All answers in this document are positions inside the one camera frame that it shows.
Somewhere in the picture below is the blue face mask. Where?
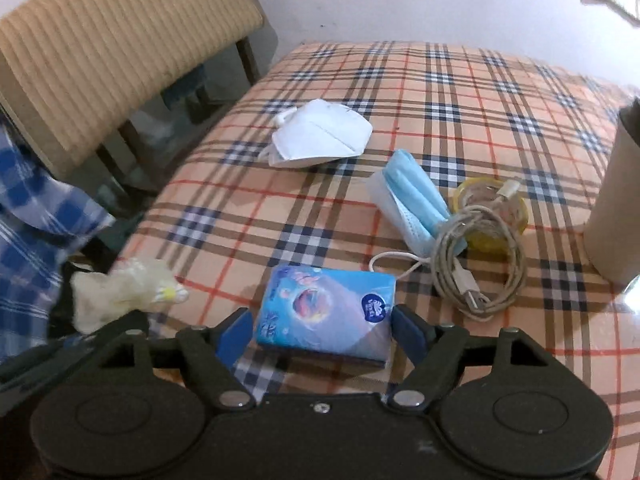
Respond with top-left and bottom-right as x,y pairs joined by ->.
366,148 -> 469,257

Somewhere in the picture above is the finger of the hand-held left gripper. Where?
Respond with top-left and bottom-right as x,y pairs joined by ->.
59,309 -> 151,363

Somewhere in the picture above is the blue plaid cloth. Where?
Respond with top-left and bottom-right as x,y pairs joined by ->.
0,119 -> 117,362

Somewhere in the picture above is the blue tissue pack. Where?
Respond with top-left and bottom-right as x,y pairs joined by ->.
254,263 -> 397,367

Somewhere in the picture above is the paper cup with black lid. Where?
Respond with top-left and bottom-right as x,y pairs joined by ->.
583,99 -> 640,286

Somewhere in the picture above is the coiled white cable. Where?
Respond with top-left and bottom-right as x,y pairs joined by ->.
368,182 -> 529,322

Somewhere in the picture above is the white face mask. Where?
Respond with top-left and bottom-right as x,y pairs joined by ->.
259,98 -> 374,169

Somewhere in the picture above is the cream fluffy cloth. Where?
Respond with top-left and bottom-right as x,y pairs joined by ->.
69,257 -> 190,335

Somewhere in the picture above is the yellow tape roll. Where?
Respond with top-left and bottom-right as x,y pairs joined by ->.
452,179 -> 529,254

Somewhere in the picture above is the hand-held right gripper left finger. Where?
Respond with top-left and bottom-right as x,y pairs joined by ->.
107,307 -> 254,411

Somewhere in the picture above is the wooden chair with cushion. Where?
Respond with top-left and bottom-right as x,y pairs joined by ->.
0,0 -> 265,182

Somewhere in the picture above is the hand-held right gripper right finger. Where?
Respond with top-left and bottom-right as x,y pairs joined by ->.
390,305 -> 538,411

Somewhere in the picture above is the dark wooden chair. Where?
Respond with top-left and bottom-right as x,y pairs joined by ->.
94,35 -> 262,197

